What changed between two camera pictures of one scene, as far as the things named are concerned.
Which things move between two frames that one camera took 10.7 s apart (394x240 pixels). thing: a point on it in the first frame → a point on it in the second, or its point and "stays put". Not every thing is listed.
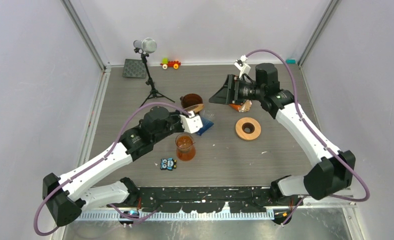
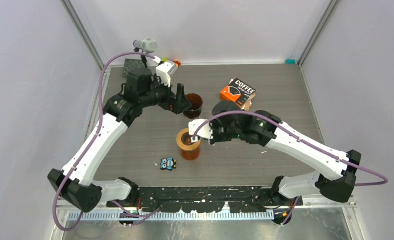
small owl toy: x=169 y=164 stays put
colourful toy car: x=165 y=63 stays put
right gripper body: x=251 y=91 → x=221 y=133
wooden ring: x=200 y=108 → x=185 y=147
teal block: x=291 y=61 stays put
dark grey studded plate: x=134 y=68 stays put
